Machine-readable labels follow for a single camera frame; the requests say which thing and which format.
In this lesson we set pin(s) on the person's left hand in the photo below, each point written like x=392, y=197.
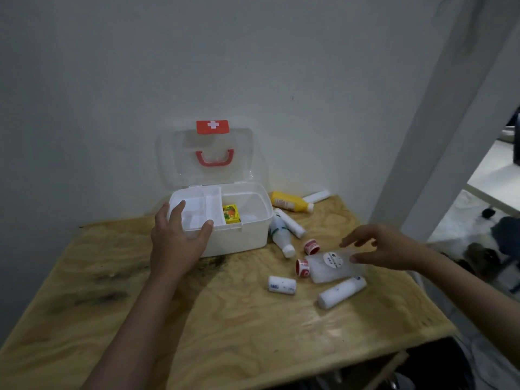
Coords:
x=172, y=249

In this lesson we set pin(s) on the person's right hand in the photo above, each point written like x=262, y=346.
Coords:
x=392, y=247

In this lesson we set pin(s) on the person's left middle finger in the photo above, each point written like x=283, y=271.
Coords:
x=161, y=213

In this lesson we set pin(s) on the person's right thumb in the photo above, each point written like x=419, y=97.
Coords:
x=359, y=259

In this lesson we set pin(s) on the person's left thumb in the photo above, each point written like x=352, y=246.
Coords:
x=204, y=233

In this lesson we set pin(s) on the white first aid box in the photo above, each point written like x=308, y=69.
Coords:
x=239, y=215

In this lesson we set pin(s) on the person's right forearm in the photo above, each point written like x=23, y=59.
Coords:
x=475, y=296

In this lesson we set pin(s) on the person's left forearm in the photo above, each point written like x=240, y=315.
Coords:
x=138, y=337

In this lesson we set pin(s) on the white divided inner tray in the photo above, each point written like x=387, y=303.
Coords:
x=201, y=209

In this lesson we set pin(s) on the small yellow carton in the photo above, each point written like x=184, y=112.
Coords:
x=231, y=214

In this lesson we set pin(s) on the white bandage roll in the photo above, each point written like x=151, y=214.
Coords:
x=341, y=292

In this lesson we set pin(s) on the short white tube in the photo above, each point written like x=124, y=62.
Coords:
x=317, y=196

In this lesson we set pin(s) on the white bottle with green label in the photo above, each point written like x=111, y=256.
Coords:
x=281, y=235

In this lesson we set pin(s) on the long white tube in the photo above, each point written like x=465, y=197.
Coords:
x=290, y=224

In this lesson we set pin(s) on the small white pill bottle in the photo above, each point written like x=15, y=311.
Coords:
x=282, y=285

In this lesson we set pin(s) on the yellow bottle with white cap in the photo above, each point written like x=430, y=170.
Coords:
x=289, y=202

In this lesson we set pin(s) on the dark shoe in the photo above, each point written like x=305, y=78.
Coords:
x=481, y=255

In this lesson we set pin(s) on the black office chair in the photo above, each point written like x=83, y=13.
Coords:
x=508, y=235

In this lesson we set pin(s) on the white desk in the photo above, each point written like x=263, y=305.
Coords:
x=495, y=178

